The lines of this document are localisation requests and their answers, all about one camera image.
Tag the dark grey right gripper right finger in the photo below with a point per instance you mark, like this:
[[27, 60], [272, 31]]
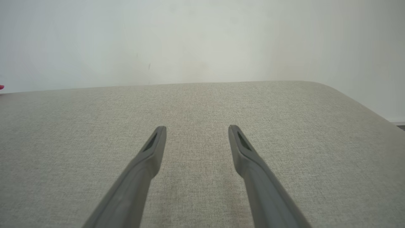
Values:
[[265, 193]]

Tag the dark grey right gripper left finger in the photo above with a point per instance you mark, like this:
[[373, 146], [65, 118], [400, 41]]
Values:
[[133, 186]]

